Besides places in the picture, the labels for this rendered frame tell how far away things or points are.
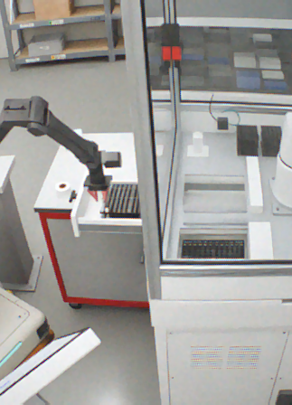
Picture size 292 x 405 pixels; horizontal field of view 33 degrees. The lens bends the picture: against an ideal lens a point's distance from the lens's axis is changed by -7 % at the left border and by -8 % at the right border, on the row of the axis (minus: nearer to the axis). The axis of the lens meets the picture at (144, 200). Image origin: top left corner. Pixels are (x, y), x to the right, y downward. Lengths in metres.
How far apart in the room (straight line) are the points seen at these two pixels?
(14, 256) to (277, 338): 1.63
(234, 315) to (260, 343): 0.21
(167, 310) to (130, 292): 0.99
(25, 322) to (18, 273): 0.56
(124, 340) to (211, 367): 0.84
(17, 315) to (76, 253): 0.44
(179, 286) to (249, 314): 0.27
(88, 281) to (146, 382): 0.61
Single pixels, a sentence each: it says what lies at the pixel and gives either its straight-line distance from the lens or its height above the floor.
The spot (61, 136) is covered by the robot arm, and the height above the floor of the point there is 1.34.
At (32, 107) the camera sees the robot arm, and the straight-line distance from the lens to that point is 1.49.
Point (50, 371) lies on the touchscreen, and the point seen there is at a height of 1.18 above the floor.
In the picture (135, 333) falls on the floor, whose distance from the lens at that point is 2.67.
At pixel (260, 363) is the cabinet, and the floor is 0.54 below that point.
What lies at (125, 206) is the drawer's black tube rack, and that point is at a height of 0.90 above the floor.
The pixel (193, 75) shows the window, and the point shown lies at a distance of 1.12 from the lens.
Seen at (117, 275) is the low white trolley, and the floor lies 0.33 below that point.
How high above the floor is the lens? 2.13
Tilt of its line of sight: 38 degrees down
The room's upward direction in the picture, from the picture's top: 5 degrees counter-clockwise
